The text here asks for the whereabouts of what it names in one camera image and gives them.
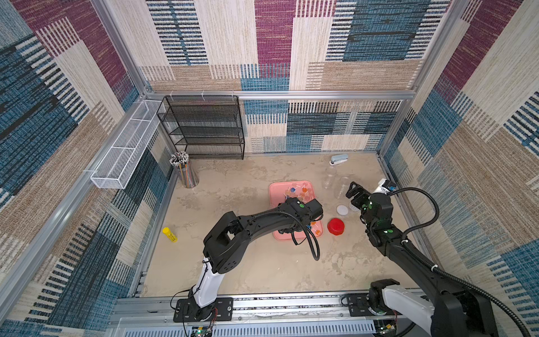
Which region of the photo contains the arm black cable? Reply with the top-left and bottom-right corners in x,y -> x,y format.
252,209 -> 325,262
387,186 -> 532,337

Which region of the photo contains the white wire mesh basket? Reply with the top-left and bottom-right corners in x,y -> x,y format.
91,100 -> 160,190

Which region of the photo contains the white jar lid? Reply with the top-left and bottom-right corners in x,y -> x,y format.
336,204 -> 349,216

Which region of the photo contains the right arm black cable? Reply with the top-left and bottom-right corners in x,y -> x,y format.
387,186 -> 532,337

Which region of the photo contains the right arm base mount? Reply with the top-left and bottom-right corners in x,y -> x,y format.
340,293 -> 404,318

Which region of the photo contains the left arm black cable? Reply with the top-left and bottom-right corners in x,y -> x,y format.
252,209 -> 325,262

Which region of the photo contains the black wire shelf rack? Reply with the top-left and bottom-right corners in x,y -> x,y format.
157,95 -> 245,160

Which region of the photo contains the pile of lollipop candies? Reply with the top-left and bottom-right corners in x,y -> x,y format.
284,182 -> 316,203

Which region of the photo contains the cup of coloured pencils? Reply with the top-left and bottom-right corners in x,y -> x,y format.
169,152 -> 199,188

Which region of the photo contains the grey stapler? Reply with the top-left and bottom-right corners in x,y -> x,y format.
329,154 -> 349,166

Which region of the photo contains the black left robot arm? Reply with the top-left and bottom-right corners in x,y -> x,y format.
189,198 -> 324,308

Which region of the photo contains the yellow lid jar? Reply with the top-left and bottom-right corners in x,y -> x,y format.
162,227 -> 178,242

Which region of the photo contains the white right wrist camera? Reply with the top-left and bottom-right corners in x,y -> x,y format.
374,178 -> 397,195

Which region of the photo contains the red jar lid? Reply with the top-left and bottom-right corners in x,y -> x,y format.
327,218 -> 345,236

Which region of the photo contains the candy jar patterned lid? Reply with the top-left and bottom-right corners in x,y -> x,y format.
334,176 -> 352,199

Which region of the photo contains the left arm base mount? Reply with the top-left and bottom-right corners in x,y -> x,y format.
173,297 -> 234,323

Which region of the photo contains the candy jar clear plastic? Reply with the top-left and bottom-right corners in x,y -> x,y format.
322,166 -> 337,190

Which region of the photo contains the pink plastic tray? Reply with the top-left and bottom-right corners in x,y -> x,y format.
269,181 -> 324,243

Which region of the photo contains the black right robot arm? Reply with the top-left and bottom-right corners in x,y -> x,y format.
346,179 -> 498,336

